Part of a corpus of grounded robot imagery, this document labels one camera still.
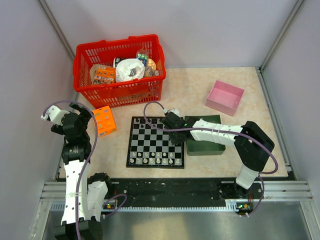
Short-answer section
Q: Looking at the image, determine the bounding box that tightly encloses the orange snack box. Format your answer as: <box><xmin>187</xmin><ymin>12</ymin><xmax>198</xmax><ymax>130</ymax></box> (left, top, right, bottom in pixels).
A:
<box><xmin>89</xmin><ymin>64</ymin><xmax>116</xmax><ymax>85</ymax></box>

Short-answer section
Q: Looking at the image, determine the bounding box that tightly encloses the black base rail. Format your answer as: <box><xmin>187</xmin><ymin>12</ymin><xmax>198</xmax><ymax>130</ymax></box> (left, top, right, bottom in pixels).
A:
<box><xmin>84</xmin><ymin>176</ymin><xmax>273</xmax><ymax>208</ymax></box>

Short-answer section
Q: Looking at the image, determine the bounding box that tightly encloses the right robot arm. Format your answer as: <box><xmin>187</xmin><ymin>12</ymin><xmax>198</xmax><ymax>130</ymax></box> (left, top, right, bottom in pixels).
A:
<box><xmin>162</xmin><ymin>108</ymin><xmax>275</xmax><ymax>198</ymax></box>

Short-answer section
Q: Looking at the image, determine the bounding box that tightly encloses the black and white chessboard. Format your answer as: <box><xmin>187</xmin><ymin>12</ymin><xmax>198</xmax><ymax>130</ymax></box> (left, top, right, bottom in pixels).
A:
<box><xmin>126</xmin><ymin>116</ymin><xmax>185</xmax><ymax>169</ymax></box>

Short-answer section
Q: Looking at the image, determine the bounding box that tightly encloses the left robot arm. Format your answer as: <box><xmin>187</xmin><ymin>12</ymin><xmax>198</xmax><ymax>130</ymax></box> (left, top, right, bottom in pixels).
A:
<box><xmin>41</xmin><ymin>102</ymin><xmax>114</xmax><ymax>240</ymax></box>

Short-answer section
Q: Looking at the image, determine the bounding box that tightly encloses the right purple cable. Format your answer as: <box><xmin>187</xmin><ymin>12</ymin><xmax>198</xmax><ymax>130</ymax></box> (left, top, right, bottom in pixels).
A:
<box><xmin>143</xmin><ymin>101</ymin><xmax>280</xmax><ymax>218</ymax></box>

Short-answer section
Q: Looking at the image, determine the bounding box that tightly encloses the purple cable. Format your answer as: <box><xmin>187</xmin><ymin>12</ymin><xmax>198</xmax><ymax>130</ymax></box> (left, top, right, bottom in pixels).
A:
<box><xmin>41</xmin><ymin>100</ymin><xmax>128</xmax><ymax>240</ymax></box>
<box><xmin>143</xmin><ymin>101</ymin><xmax>280</xmax><ymax>218</ymax></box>

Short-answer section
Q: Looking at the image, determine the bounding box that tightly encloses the white plastic bag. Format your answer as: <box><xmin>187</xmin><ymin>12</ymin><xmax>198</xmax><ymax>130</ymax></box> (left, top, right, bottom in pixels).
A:
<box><xmin>115</xmin><ymin>58</ymin><xmax>145</xmax><ymax>83</ymax></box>

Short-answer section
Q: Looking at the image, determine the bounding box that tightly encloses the dark green tray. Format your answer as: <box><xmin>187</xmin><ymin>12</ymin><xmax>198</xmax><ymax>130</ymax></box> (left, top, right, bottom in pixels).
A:
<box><xmin>186</xmin><ymin>115</ymin><xmax>226</xmax><ymax>156</ymax></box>

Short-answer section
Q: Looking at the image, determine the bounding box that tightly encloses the pink box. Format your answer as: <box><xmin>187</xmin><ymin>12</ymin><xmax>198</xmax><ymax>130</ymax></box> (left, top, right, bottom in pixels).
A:
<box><xmin>205</xmin><ymin>80</ymin><xmax>245</xmax><ymax>117</ymax></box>

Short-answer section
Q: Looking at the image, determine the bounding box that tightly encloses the red plastic shopping basket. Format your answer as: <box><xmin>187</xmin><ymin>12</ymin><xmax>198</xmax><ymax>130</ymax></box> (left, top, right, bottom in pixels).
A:
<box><xmin>73</xmin><ymin>34</ymin><xmax>166</xmax><ymax>108</ymax></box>

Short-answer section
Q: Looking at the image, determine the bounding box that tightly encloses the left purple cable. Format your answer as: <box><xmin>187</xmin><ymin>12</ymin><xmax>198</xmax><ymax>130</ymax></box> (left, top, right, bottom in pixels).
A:
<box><xmin>41</xmin><ymin>100</ymin><xmax>128</xmax><ymax>240</ymax></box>

